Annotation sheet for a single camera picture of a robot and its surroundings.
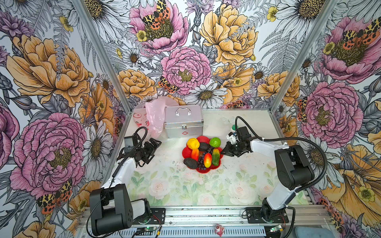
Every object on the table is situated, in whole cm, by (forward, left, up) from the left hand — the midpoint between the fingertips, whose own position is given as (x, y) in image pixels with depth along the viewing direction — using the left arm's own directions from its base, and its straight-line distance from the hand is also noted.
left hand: (159, 151), depth 87 cm
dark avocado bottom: (-7, -18, -1) cm, 20 cm away
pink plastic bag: (+18, +5, +12) cm, 22 cm away
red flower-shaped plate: (+2, -16, -7) cm, 17 cm away
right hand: (-1, -37, -5) cm, 38 cm away
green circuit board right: (-37, -59, -9) cm, 70 cm away
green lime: (+6, -33, 0) cm, 34 cm away
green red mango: (-3, -33, -2) cm, 33 cm away
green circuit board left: (-36, +1, -10) cm, 37 cm away
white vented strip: (-38, -22, -3) cm, 44 cm away
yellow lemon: (+7, -20, -2) cm, 21 cm away
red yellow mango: (-5, -28, -1) cm, 29 cm away
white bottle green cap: (+12, -44, +7) cm, 46 cm away
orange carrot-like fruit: (+1, -21, -6) cm, 22 cm away
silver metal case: (+21, -13, +2) cm, 25 cm away
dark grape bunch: (-6, -24, -5) cm, 26 cm away
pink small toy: (-37, -31, -4) cm, 49 cm away
